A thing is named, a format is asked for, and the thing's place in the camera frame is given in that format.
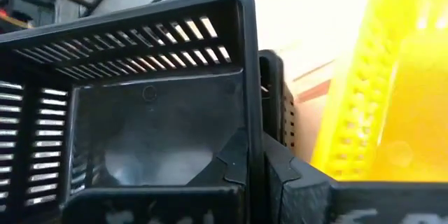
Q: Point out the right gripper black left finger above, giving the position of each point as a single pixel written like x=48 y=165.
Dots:
x=157 y=206

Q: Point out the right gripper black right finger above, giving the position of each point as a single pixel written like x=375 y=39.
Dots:
x=304 y=196

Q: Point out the yellow plastic basket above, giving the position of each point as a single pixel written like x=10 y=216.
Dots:
x=420 y=112
x=353 y=129

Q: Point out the black plastic slotted basket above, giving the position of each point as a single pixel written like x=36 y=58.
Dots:
x=251 y=59
x=271 y=94

